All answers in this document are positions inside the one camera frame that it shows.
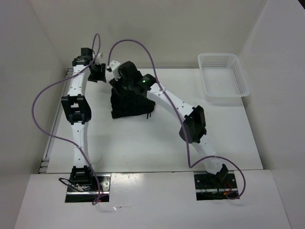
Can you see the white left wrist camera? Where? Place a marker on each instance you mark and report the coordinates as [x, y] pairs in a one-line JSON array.
[[98, 57]]

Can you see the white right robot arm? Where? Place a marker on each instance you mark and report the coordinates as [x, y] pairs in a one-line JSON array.
[[193, 125]]

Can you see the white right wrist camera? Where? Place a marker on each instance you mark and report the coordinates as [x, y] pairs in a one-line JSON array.
[[113, 67]]

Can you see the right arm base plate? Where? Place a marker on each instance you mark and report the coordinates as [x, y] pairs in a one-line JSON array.
[[208, 188]]

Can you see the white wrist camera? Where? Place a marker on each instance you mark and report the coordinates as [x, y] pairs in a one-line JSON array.
[[113, 67], [98, 57]]

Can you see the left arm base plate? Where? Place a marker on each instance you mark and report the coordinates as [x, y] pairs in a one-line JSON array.
[[88, 193]]

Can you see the black shorts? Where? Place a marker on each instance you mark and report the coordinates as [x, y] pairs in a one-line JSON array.
[[127, 103]]

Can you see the white plastic basket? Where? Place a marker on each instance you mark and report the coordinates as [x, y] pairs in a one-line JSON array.
[[223, 76]]

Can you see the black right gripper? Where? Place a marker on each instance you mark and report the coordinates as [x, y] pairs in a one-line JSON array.
[[116, 84]]

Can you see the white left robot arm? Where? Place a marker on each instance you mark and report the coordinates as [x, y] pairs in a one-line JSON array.
[[86, 68]]

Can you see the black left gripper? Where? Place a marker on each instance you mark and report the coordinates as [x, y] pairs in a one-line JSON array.
[[101, 76]]

